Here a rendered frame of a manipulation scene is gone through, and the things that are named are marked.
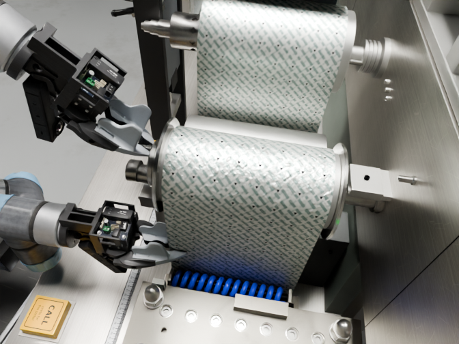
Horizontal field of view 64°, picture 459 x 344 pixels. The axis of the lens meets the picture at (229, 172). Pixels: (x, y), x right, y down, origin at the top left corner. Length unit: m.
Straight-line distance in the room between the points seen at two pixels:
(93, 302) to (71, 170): 1.55
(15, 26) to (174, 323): 0.50
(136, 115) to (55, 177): 1.79
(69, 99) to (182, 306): 0.40
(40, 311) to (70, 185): 1.46
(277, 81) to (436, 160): 0.31
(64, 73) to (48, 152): 1.99
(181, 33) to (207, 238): 0.36
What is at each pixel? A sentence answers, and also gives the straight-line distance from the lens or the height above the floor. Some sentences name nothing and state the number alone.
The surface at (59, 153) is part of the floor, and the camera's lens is 2.46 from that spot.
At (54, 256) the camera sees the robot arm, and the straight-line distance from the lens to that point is 0.83.
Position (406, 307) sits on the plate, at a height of 1.28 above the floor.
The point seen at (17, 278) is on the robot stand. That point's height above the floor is 0.21.
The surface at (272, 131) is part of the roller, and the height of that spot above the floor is 1.23.
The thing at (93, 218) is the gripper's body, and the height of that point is 1.16.
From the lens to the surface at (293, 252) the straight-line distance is 0.61.
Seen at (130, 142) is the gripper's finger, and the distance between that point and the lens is 0.55.
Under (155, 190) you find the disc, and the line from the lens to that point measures 0.52.
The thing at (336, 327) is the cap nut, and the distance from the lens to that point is 0.69.
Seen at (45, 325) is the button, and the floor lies 0.92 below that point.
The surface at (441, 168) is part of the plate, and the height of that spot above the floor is 1.40.
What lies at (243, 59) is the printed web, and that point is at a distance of 0.64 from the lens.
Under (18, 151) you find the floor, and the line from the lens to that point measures 2.57.
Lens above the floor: 1.68
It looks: 49 degrees down
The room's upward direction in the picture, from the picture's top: 5 degrees clockwise
